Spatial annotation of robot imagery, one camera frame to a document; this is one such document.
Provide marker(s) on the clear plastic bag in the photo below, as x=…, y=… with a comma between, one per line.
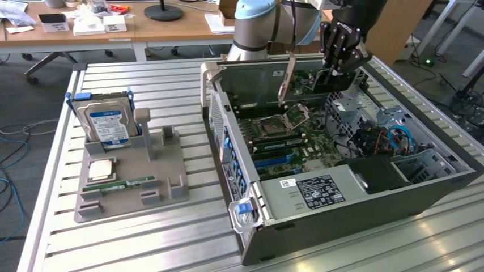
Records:
x=15, y=14

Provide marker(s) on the silver CPU chip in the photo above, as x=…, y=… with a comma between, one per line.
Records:
x=101, y=170

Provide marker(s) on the wooden cabinet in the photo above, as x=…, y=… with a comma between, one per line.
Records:
x=401, y=28

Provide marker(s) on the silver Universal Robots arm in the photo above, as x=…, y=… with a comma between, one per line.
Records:
x=258, y=28

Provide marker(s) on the device with green light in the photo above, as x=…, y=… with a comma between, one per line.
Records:
x=429, y=62

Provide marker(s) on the grey power supply unit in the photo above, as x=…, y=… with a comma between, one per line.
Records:
x=287, y=198

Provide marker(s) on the metal socket cover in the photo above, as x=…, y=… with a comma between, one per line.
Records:
x=297, y=114

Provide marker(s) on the red small object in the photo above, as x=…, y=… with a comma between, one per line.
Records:
x=118, y=10

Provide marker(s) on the blue case latch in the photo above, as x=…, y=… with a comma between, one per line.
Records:
x=243, y=209

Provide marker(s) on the open dark grey PC case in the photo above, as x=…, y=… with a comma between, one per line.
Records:
x=341, y=226

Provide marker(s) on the CPU socket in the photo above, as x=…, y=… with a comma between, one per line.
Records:
x=273, y=127

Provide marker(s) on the grey plastic parts rack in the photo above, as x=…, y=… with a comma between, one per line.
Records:
x=129, y=170

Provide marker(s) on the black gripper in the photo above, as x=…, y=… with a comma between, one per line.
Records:
x=349, y=34

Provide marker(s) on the hard disk in blue caddy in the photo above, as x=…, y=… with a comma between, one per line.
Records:
x=106, y=124

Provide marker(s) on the brown cardboard box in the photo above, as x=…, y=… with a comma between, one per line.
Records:
x=227, y=8

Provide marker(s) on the white box with black top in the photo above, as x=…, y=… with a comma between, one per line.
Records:
x=55, y=26

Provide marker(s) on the stack of white papers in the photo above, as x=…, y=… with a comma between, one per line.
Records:
x=218, y=25

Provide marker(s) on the small plain white box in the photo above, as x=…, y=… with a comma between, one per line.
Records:
x=115, y=25

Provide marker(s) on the silver disk bay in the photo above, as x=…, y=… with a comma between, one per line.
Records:
x=427, y=167

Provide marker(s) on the green RAM stick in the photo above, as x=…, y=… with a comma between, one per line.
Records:
x=114, y=185

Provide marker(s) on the white box with round hole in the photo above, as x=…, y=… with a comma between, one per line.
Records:
x=89, y=28

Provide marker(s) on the white paper tag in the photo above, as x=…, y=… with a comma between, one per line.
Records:
x=19, y=29

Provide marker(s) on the silver metal drive cage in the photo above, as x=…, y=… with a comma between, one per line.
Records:
x=349, y=113

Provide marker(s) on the graphics card with metal bracket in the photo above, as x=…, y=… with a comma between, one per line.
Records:
x=287, y=82

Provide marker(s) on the black round lamp base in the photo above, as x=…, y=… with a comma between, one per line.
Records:
x=163, y=13

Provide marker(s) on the white table frame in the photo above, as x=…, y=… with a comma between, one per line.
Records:
x=454, y=31

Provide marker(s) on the light wood office desk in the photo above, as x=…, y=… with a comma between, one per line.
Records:
x=38, y=38
x=193, y=32

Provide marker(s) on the RAM stick with blue label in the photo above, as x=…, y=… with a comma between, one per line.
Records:
x=278, y=144

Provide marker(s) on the grey cup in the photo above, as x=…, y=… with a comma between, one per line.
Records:
x=55, y=3

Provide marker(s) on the white floor device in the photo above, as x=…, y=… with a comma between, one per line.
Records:
x=410, y=49

